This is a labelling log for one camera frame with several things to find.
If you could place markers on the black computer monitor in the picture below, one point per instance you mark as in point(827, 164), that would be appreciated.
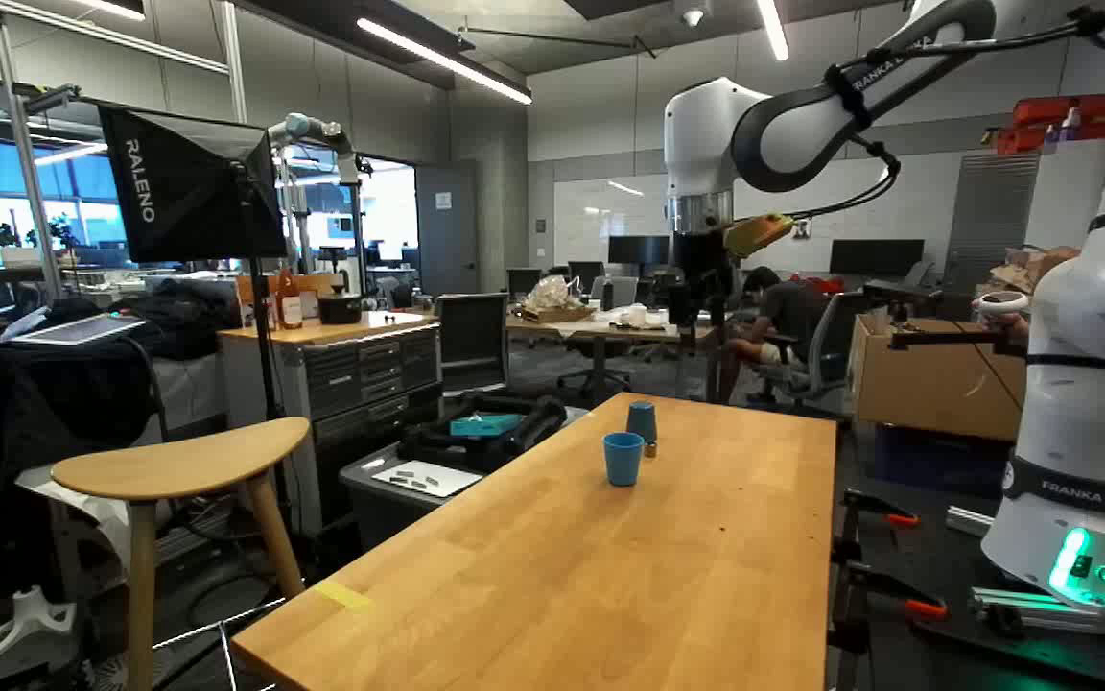
point(877, 260)
point(635, 252)

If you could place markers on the yellow wrist camera mount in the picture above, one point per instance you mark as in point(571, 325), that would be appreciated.
point(758, 235)

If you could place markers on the metal rail with green glow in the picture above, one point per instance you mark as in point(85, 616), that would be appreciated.
point(1062, 613)

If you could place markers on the white wall board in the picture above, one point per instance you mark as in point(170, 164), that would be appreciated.
point(610, 218)

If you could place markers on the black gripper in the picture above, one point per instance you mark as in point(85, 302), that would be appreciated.
point(706, 270)

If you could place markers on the long ceiling light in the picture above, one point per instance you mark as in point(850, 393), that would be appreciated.
point(441, 59)

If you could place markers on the grey drawer cabinet wooden top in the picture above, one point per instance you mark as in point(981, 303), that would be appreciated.
point(355, 386)

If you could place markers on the grey office chair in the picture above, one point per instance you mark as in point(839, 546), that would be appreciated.
point(821, 346)

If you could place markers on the short ceiling light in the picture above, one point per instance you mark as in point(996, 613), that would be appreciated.
point(772, 29)

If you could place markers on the white flat board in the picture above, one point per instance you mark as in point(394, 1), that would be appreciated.
point(74, 328)

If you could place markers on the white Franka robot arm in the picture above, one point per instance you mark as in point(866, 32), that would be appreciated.
point(1091, 360)

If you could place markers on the red sign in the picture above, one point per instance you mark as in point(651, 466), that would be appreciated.
point(1062, 119)

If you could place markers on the orange bottle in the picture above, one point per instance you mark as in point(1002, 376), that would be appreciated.
point(289, 303)

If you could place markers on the wooden stool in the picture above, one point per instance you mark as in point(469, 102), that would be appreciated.
point(181, 461)

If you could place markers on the black softbox light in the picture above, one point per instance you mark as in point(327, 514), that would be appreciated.
point(189, 184)

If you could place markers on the grey door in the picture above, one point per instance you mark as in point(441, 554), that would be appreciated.
point(446, 232)

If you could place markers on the seated person in dark shirt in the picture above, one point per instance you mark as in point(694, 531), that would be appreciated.
point(782, 321)

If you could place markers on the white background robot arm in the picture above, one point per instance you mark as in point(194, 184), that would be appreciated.
point(314, 134)

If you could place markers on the black draped cloth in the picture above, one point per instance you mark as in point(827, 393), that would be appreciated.
point(56, 422)

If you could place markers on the yellow tape strip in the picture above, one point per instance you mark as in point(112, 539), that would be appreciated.
point(346, 595)

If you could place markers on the dark blue plastic cup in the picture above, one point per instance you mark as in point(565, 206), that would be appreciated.
point(640, 422)

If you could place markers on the brown cardboard box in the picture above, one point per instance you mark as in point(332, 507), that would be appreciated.
point(938, 383)

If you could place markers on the light blue plastic cup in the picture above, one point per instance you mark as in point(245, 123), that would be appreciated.
point(621, 461)

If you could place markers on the grey plastic case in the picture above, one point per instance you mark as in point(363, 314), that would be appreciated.
point(404, 486)

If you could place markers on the metal support pole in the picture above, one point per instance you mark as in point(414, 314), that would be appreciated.
point(25, 166)

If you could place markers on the small black box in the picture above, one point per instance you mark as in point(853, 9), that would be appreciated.
point(337, 310)

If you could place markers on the black bag with teal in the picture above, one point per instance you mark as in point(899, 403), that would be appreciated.
point(482, 426)

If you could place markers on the white plastic floor stand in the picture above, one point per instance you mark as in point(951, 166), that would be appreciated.
point(27, 635)

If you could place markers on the white crumpled bag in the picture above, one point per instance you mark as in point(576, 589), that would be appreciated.
point(553, 296)

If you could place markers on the black computer tower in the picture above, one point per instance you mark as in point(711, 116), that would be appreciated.
point(469, 330)

